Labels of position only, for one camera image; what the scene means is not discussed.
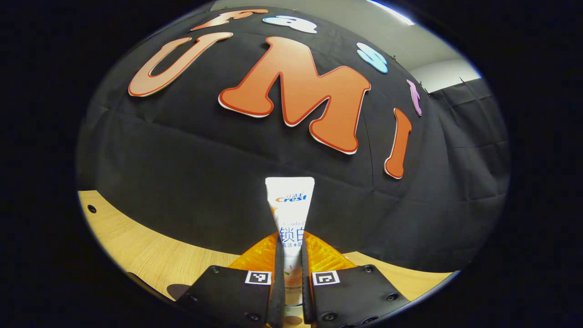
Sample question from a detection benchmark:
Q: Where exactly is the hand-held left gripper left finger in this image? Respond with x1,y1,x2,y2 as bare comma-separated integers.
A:
175,231,286,328

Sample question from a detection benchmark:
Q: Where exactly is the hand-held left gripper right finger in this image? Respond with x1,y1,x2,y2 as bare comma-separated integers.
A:
301,231,410,328

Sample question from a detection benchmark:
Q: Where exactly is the white toothpaste tube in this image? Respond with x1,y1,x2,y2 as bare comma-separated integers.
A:
265,177,316,307

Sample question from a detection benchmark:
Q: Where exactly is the wooden desktop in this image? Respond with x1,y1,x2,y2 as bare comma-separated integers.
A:
77,190,456,328

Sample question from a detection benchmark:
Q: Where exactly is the black backdrop cloth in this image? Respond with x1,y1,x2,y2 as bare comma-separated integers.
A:
75,5,511,274

